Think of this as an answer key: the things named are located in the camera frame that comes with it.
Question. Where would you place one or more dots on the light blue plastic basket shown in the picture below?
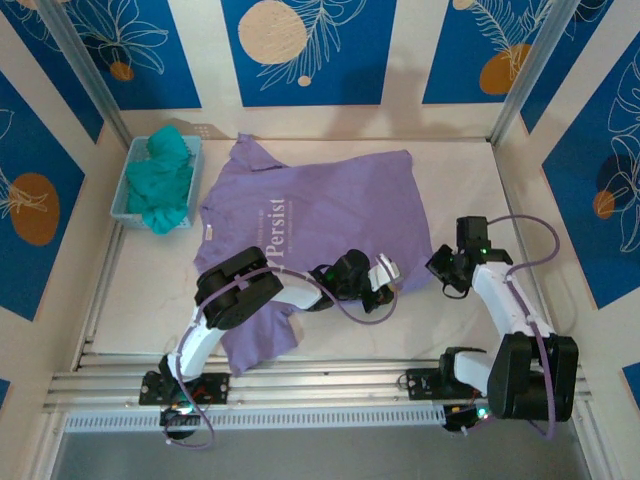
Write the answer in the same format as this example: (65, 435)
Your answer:
(125, 220)

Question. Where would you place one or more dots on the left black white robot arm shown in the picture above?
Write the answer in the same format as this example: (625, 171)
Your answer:
(235, 290)

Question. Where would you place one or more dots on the black electronics box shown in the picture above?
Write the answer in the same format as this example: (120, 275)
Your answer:
(177, 417)
(457, 417)

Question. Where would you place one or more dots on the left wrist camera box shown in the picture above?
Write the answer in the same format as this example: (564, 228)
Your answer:
(382, 272)

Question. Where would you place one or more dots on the aluminium frame beam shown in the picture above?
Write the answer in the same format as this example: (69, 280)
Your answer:
(320, 380)

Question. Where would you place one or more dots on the aluminium side rail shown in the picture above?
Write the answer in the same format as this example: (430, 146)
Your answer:
(507, 175)

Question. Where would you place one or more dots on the white table cover cloth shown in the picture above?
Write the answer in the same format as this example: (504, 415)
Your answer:
(465, 175)

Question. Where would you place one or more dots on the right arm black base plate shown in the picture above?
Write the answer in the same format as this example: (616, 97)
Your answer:
(422, 384)

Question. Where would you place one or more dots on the purple t-shirt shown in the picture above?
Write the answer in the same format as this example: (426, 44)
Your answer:
(340, 210)

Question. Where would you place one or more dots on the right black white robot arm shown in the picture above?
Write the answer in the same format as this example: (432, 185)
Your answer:
(530, 380)

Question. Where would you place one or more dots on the right black electronics box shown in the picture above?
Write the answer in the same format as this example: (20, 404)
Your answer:
(457, 417)

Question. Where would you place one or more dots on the teal garment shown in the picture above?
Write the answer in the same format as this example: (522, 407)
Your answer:
(155, 185)

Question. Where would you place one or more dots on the left black electronics box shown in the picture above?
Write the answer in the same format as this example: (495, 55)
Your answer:
(177, 417)

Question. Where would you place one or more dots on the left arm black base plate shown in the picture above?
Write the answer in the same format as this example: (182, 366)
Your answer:
(215, 387)

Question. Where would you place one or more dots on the aluminium frame post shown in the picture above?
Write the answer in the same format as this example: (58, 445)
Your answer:
(86, 65)
(539, 65)

